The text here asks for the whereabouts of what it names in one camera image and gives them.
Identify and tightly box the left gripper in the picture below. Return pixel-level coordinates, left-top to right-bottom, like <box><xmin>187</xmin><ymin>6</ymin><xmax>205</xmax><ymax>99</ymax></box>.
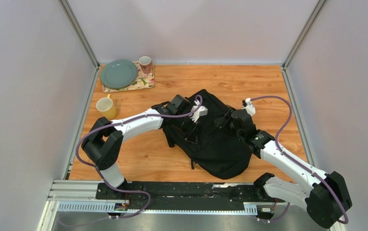
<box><xmin>173</xmin><ymin>114</ymin><xmax>201</xmax><ymax>145</ymax></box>

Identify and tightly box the black backpack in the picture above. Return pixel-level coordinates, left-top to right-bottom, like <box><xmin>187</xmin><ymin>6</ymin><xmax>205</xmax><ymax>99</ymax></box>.
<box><xmin>168</xmin><ymin>89</ymin><xmax>252</xmax><ymax>180</ymax></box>

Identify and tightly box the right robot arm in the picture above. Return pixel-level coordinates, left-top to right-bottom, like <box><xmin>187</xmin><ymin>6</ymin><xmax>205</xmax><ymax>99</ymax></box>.
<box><xmin>214</xmin><ymin>108</ymin><xmax>352</xmax><ymax>229</ymax></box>

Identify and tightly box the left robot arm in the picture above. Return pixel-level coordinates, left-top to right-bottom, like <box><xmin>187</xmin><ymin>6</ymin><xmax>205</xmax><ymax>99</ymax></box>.
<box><xmin>76</xmin><ymin>95</ymin><xmax>203</xmax><ymax>200</ymax></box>

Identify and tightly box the floral tray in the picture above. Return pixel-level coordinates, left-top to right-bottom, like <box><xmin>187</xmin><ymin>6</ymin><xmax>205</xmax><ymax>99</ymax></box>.
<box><xmin>100</xmin><ymin>61</ymin><xmax>155</xmax><ymax>93</ymax></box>

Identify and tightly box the brown patterned mug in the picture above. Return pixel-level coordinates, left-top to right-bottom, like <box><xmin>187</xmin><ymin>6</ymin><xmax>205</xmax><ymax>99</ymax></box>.
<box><xmin>139</xmin><ymin>56</ymin><xmax>153</xmax><ymax>74</ymax></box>

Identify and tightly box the grey-green plate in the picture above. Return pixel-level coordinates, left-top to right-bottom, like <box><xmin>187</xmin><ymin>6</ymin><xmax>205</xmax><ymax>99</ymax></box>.
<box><xmin>100</xmin><ymin>59</ymin><xmax>138</xmax><ymax>89</ymax></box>

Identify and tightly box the yellow mug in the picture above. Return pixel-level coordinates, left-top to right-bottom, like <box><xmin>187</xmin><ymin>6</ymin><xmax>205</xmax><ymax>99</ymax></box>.
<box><xmin>96</xmin><ymin>94</ymin><xmax>117</xmax><ymax>120</ymax></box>

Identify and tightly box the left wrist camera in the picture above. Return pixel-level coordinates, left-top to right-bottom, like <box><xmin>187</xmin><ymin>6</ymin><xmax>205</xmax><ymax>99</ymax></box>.
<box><xmin>190</xmin><ymin>100</ymin><xmax>208</xmax><ymax>123</ymax></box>

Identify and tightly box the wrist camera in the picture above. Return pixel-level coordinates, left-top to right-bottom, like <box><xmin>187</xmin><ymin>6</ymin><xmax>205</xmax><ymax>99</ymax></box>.
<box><xmin>190</xmin><ymin>100</ymin><xmax>208</xmax><ymax>123</ymax></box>
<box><xmin>242</xmin><ymin>98</ymin><xmax>256</xmax><ymax>116</ymax></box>

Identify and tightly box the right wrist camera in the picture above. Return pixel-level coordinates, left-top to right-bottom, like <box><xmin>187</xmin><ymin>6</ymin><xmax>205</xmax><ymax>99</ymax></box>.
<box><xmin>242</xmin><ymin>98</ymin><xmax>256</xmax><ymax>116</ymax></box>

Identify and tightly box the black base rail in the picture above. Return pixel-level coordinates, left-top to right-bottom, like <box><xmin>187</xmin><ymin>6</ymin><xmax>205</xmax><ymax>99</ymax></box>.
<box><xmin>95</xmin><ymin>181</ymin><xmax>278</xmax><ymax>219</ymax></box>

